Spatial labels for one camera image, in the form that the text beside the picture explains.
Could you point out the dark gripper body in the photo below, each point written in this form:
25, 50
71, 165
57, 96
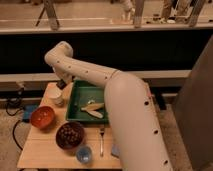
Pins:
61, 84

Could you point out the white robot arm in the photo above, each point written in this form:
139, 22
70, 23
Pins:
132, 116

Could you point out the white paper cup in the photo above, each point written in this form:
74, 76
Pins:
55, 95

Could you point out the green plastic tray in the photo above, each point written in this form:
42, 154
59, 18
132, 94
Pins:
82, 94

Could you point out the red bowl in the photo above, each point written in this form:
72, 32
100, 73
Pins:
42, 117

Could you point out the upper yellow banana piece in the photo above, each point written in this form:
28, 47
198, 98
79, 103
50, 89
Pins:
92, 107

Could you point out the yellow banana piece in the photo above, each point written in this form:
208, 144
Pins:
95, 114
92, 107

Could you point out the blue box on floor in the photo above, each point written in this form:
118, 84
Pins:
27, 112

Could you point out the lower yellow banana piece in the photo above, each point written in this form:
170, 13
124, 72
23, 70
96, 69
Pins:
95, 114

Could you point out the dark brown bowl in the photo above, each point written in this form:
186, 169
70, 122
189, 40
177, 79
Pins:
70, 135

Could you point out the silver fork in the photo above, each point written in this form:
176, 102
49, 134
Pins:
102, 132

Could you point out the clear blue glass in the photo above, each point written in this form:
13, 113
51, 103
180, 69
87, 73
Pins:
84, 154

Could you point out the blue sponge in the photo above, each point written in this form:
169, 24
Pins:
114, 151

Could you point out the grey panel at right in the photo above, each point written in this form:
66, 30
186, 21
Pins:
193, 110

